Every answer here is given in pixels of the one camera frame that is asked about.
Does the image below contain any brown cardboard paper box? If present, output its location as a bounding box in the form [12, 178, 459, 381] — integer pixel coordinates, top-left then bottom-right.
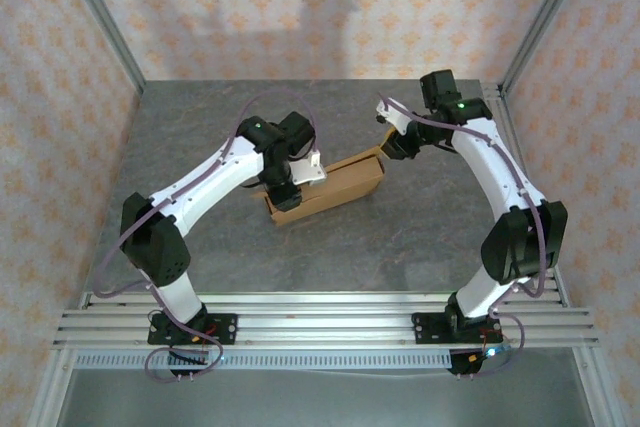
[251, 144, 387, 228]

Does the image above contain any right black controller board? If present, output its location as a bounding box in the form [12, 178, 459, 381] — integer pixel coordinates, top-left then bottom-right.
[448, 344, 512, 379]

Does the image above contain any grey metal sheet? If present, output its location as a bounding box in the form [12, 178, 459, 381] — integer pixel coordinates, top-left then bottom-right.
[57, 369, 596, 427]

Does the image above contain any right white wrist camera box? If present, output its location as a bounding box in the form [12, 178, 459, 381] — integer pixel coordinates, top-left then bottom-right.
[374, 99, 416, 137]

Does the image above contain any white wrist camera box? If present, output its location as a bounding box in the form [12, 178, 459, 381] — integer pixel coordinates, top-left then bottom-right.
[374, 99, 416, 137]
[289, 149, 329, 186]

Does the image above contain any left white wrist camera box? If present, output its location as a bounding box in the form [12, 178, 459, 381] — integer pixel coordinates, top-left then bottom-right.
[289, 149, 329, 186]

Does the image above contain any aluminium side rail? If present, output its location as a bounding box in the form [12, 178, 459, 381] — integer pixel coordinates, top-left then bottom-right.
[480, 80, 571, 308]

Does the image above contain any right aluminium frame post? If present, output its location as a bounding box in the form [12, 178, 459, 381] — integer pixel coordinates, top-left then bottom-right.
[499, 0, 596, 94]

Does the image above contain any aluminium frame post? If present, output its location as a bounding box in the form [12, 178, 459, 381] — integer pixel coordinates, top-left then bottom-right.
[499, 0, 596, 94]
[54, 0, 147, 94]

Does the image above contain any aluminium base rail beam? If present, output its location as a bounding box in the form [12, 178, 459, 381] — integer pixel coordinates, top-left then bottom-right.
[52, 291, 601, 349]

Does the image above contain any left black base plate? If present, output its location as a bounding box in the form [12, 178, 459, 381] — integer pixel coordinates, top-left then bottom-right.
[147, 313, 239, 347]

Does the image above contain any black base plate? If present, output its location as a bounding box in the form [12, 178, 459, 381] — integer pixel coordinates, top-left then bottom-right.
[147, 313, 239, 347]
[411, 311, 504, 346]

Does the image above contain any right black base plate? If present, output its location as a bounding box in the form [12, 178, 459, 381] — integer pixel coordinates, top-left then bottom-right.
[411, 311, 504, 346]

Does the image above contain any left aluminium frame post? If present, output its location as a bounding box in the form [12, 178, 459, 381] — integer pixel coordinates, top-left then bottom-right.
[54, 0, 147, 94]

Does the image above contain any grey slotted cable duct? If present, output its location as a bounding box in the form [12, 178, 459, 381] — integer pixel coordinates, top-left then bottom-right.
[74, 350, 454, 371]

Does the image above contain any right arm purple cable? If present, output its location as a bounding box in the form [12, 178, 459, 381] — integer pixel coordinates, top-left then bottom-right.
[377, 91, 549, 378]

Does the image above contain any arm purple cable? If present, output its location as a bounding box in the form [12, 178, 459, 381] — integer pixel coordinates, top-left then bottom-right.
[377, 91, 549, 378]
[92, 91, 322, 383]

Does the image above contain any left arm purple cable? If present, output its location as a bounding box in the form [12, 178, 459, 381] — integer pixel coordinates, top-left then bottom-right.
[92, 91, 322, 383]

